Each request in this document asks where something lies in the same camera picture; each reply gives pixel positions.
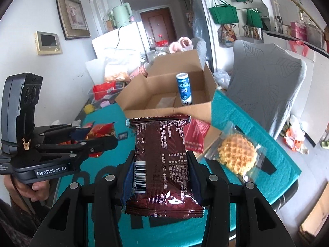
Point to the grey leaf pattern chair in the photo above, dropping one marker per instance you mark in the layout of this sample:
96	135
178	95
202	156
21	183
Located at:
265	82

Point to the red foil snack packet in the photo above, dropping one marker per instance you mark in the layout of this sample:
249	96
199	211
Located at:
194	135

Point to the dark maroon snack bar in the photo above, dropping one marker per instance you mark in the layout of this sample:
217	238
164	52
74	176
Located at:
161	181

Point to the plastic bag of bread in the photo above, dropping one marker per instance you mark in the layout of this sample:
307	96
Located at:
120	63

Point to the blue tablet tube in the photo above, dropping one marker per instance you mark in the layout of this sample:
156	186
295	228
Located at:
184	88

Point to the white refrigerator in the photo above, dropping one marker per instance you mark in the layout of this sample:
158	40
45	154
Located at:
130	37

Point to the brown entrance door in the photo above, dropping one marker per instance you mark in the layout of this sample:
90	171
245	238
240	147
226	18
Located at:
159	26

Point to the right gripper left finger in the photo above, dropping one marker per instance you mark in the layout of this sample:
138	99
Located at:
109	194

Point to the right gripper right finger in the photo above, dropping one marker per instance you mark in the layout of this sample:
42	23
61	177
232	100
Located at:
211	191

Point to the large green tote bag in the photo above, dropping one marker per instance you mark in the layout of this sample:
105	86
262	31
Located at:
223	13

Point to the framed wall picture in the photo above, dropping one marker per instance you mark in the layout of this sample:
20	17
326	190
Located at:
72	19

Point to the packaged yellow waffle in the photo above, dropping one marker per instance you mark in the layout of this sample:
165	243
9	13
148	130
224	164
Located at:
238	153

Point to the yellow ball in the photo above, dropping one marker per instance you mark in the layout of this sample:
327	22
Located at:
88	109

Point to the pink slippers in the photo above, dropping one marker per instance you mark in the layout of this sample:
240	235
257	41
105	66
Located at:
182	45

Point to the small red gold candy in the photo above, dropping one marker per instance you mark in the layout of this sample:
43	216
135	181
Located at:
90	131

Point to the mint green kettle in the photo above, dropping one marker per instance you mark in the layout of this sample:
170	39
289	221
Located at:
122	15

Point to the person's left hand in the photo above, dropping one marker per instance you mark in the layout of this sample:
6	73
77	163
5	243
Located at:
38	192

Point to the red cola bottle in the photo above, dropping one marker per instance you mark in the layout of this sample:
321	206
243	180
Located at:
163	43

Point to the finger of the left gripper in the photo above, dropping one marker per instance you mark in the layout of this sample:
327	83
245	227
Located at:
59	133
84	148

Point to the brown cardboard box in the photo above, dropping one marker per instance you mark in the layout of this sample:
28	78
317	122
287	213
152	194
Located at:
157	94

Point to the gold intercom wall panel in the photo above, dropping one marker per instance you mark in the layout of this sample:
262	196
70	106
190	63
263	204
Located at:
47	43

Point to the pink patterned paper cup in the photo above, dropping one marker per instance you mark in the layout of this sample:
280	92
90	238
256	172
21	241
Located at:
143	70

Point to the pink gift box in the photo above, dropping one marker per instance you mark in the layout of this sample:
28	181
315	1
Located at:
298	30

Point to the colourful patterned hanging bag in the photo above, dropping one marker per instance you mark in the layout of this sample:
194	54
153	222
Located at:
227	35

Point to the red bag in bin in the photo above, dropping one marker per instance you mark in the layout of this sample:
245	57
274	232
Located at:
102	90

